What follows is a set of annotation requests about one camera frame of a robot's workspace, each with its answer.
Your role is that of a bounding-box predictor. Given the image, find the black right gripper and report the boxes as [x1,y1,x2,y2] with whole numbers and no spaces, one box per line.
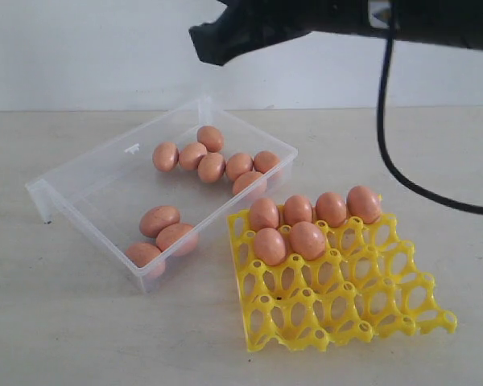
[189,0,370,67]

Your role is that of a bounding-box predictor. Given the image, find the brown egg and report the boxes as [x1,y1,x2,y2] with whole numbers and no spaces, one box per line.
[196,125,225,153]
[179,142,208,170]
[283,195,313,226]
[315,191,348,228]
[254,150,281,174]
[152,142,179,172]
[225,152,254,182]
[155,223,199,257]
[125,242,166,279]
[249,197,280,232]
[197,153,225,183]
[346,185,382,224]
[253,228,287,266]
[138,205,180,238]
[232,170,267,199]
[289,221,326,261]

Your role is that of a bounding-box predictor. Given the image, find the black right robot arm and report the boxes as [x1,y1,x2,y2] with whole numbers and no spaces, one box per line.
[189,1,483,66]

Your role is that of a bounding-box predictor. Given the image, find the clear plastic bin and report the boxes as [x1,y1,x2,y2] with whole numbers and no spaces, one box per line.
[27,96,298,293]

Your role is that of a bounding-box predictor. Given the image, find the yellow plastic egg tray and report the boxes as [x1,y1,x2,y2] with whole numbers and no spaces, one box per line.
[227,210,457,351]

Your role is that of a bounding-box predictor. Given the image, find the black cable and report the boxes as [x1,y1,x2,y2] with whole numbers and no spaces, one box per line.
[376,0,483,217]

